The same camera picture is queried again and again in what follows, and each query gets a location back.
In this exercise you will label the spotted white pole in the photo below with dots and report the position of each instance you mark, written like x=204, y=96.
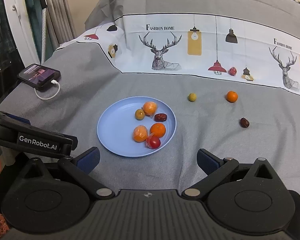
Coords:
x=44, y=18

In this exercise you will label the grey curtain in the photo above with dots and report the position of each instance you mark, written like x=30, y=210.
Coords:
x=60, y=24

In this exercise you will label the red ball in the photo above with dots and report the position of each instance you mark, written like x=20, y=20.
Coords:
x=232, y=71

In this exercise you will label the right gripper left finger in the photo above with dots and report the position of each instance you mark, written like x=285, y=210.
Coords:
x=76, y=171

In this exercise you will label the green olive fruit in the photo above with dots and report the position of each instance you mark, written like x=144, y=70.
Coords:
x=139, y=114
x=192, y=97

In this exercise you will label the black smartphone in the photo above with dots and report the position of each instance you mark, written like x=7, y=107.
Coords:
x=38, y=76

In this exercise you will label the small orange back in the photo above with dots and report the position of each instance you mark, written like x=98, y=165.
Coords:
x=231, y=96

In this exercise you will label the orange unwrapped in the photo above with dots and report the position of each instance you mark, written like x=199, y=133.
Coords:
x=140, y=133

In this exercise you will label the grey printed bed sheet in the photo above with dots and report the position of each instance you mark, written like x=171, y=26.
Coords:
x=167, y=49

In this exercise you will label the blue plastic plate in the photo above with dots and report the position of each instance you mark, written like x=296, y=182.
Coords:
x=116, y=125

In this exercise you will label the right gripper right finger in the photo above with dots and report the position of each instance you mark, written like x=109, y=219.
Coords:
x=217, y=171

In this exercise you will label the red date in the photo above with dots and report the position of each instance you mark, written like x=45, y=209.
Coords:
x=244, y=123
x=160, y=117

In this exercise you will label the red tomato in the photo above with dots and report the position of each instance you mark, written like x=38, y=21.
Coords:
x=152, y=141

